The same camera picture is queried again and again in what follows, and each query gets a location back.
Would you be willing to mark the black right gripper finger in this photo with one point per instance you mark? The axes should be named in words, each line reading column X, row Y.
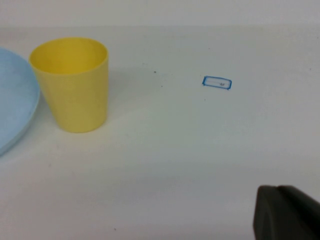
column 287, row 217

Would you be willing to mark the blue bordered label sticker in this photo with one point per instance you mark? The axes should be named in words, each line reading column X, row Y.
column 203, row 82

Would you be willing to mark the yellow plastic cup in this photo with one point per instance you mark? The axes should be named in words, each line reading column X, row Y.
column 75, row 100

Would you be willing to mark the light blue round plate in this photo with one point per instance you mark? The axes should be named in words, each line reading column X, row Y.
column 15, row 100

